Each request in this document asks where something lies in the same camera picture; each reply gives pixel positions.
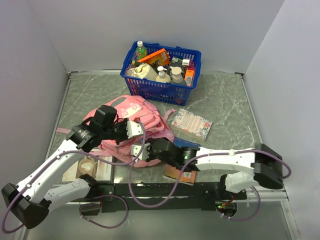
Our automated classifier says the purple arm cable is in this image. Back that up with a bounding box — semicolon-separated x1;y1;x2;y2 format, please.
0;121;146;234
128;142;292;209

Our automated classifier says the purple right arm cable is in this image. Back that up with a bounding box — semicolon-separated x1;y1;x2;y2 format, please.
128;142;292;209

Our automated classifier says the blue sunset cover book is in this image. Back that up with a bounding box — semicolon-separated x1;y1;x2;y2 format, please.
162;136;201;185

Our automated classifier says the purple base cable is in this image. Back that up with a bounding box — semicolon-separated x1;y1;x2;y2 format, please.
216;186;262;222
78;195;129;229

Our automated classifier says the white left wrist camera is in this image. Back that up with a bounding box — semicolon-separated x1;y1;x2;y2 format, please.
126;121;143;139

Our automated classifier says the coffee photo white book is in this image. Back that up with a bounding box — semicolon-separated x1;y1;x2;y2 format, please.
61;155;113;183

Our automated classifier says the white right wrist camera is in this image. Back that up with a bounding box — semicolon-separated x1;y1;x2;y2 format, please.
131;143;150;161

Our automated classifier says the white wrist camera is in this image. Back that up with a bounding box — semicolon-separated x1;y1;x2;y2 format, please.
131;143;150;161
126;121;143;139

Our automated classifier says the pink student backpack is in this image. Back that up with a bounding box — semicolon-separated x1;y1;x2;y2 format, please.
55;95;174;168

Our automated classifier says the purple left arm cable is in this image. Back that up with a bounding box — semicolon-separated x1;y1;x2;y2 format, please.
0;121;146;234

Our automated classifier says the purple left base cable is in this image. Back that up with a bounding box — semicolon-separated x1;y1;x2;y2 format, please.
78;195;129;229

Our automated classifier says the green drink bottle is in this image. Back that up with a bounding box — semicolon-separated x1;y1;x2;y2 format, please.
135;41;148;60

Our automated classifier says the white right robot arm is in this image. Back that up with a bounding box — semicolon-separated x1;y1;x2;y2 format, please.
138;137;284;199

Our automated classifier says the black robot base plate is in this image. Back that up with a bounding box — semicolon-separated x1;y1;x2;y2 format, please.
95;182;247;211

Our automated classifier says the grey bottle beige cap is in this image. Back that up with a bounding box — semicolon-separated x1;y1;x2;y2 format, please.
170;66;187;86

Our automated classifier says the orange cardboard box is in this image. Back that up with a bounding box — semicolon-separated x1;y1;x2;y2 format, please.
138;48;171;67

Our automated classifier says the dark green packet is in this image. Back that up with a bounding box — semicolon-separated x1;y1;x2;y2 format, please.
167;56;186;72

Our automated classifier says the blue plastic shopping basket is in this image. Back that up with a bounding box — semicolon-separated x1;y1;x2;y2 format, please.
120;41;202;106

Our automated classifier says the orange white small carton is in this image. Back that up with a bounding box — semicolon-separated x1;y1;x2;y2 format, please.
184;68;195;87

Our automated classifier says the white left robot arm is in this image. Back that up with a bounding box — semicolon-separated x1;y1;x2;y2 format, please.
1;105;129;229

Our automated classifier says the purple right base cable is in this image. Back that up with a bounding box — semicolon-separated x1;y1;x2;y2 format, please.
216;186;262;222

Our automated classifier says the aluminium frame rail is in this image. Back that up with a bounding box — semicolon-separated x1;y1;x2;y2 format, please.
23;181;290;206

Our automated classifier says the cream pump lotion bottle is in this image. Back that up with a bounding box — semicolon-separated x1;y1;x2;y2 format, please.
156;66;171;84

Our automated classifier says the beige crumpled paper bag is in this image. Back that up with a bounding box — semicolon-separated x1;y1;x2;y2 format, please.
127;64;158;81

